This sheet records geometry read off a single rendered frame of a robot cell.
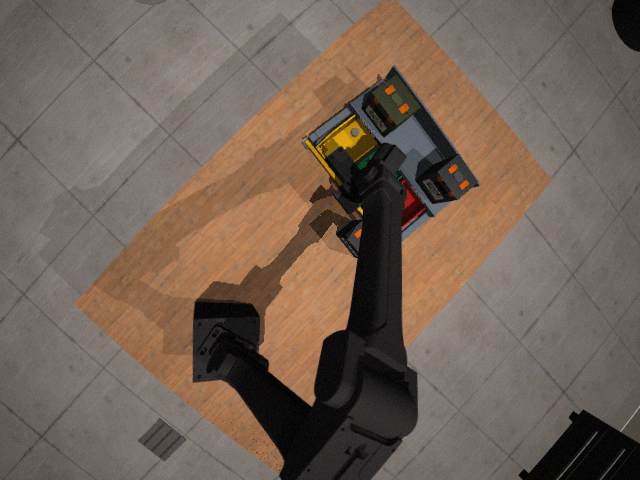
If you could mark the green open bin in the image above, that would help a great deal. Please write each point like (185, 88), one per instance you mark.
(365, 163)

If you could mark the dark grey shelf rack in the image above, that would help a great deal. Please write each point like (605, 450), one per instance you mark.
(420, 138)

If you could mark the yellow bin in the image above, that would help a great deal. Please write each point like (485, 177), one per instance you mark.
(354, 146)

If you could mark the yellow bar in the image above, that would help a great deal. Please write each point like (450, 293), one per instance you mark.
(327, 168)

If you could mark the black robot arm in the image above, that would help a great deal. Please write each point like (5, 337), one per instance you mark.
(357, 404)

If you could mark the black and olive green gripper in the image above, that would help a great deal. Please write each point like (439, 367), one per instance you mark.
(349, 205)

